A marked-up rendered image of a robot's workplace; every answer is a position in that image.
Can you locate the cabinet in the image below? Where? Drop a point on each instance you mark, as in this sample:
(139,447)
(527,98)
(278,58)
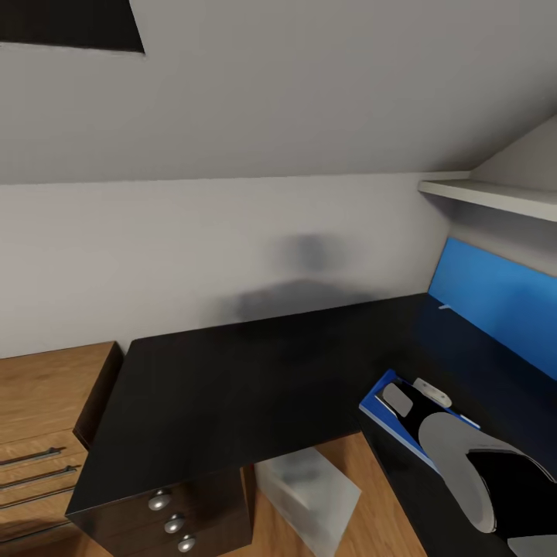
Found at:
(51,406)
(205,518)

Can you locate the bookcase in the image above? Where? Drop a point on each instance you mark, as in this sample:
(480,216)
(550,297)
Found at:
(519,199)

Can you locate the notebook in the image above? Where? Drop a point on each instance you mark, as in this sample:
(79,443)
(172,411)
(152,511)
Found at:
(379,396)

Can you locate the fixed window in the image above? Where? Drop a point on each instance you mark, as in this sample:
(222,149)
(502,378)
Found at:
(85,24)

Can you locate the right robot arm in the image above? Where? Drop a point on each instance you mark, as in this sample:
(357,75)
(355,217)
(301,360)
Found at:
(499,488)

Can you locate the desktop computer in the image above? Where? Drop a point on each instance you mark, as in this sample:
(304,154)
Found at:
(313,496)

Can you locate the folder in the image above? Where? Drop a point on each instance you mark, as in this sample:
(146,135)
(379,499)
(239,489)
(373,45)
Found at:
(383,417)

